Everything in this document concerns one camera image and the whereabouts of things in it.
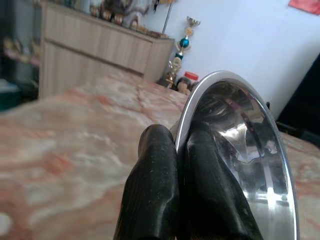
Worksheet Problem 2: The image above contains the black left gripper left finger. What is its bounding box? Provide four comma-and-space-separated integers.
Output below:
114, 124, 181, 240

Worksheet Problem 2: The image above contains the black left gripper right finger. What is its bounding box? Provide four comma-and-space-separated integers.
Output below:
180, 122, 264, 240

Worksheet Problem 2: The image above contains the shiny steel plate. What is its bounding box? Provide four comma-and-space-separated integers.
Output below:
169, 70, 299, 240

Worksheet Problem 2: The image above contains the red lidded plastic jar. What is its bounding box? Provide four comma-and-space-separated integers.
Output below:
183, 71, 200, 87

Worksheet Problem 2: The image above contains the black flat screen television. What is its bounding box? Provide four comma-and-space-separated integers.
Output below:
276, 58, 320, 147

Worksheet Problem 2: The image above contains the gold and teal trophy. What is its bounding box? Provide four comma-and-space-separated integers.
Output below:
165, 15, 202, 89

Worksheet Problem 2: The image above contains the beige wooden sideboard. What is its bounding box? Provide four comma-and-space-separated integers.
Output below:
39, 1, 176, 100

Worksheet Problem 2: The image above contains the red paper wall decoration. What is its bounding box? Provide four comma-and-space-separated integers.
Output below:
288, 0, 320, 15

